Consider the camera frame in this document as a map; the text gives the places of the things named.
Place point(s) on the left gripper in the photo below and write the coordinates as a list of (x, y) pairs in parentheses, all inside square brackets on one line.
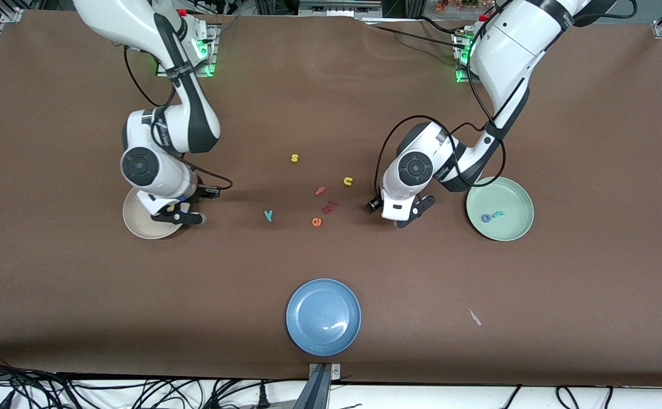
[(374, 205)]

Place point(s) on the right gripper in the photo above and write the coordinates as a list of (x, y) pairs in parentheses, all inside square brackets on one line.
[(201, 192)]

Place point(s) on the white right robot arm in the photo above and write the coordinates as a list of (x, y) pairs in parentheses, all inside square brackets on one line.
[(115, 17)]

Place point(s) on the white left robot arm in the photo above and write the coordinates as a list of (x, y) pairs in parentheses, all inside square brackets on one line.
[(512, 51)]

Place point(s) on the beige round plate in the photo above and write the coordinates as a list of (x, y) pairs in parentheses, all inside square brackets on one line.
[(137, 224)]

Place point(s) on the brown table cover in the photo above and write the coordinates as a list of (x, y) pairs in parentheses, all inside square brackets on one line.
[(330, 113)]

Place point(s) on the blue round plate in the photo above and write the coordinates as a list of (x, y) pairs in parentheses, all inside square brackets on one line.
[(323, 317)]

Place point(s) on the green round plate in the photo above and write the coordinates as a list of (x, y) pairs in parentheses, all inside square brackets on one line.
[(507, 227)]

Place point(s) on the white paper scrap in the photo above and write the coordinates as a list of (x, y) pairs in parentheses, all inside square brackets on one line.
[(474, 317)]

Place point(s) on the grey power strip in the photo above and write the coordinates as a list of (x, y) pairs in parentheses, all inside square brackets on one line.
[(339, 8)]

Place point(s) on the orange leafy decoration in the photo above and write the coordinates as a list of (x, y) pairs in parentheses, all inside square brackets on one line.
[(456, 4)]

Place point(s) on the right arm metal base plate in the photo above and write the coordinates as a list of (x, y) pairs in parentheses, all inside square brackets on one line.
[(213, 54)]

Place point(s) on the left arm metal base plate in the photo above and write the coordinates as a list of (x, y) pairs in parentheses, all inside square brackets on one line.
[(461, 79)]

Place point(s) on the front camera mount post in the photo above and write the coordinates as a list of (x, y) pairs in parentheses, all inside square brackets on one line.
[(319, 392)]

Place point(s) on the black aluminium frame post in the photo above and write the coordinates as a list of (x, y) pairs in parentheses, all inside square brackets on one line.
[(404, 7)]

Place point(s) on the aluminium corner bracket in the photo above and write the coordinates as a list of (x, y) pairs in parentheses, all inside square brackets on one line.
[(13, 15)]

